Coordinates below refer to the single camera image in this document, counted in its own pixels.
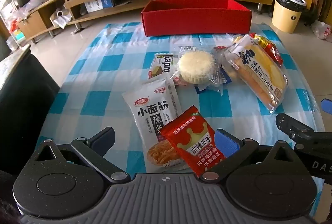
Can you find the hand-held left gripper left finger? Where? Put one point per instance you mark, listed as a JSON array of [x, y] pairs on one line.
[[103, 139]]

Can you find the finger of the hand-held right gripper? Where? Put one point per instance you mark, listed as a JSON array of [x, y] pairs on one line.
[[291, 128], [327, 105]]

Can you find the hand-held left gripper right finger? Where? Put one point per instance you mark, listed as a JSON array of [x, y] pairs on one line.
[[227, 143]]

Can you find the red crown print packet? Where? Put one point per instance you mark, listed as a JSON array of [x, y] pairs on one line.
[[192, 141]]

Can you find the white spicy strip packet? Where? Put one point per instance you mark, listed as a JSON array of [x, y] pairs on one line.
[[150, 115]]

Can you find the long bread packet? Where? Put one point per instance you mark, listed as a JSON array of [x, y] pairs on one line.
[[259, 73]]

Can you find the round white pastry packet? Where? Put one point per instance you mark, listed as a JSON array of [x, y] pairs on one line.
[[194, 65]]

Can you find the green white wafer packet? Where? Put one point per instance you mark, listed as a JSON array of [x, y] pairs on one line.
[[162, 65]]

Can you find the red cardboard box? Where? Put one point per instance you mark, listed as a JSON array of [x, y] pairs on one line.
[[194, 21]]

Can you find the blue white checkered tablecloth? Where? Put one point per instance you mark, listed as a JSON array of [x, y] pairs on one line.
[[103, 83]]

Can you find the blue snack packet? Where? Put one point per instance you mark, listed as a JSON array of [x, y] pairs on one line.
[[224, 76]]

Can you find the white red plastic bag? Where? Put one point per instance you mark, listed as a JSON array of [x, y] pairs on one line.
[[321, 30]]

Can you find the red yellow snack packet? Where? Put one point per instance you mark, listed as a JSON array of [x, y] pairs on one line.
[[272, 52]]

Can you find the black chair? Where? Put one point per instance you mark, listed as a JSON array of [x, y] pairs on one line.
[[23, 99]]

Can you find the yellow trash bin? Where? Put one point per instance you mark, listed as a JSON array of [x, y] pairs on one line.
[[285, 18]]

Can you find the white blue carton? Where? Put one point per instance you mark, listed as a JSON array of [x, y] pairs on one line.
[[98, 4]]

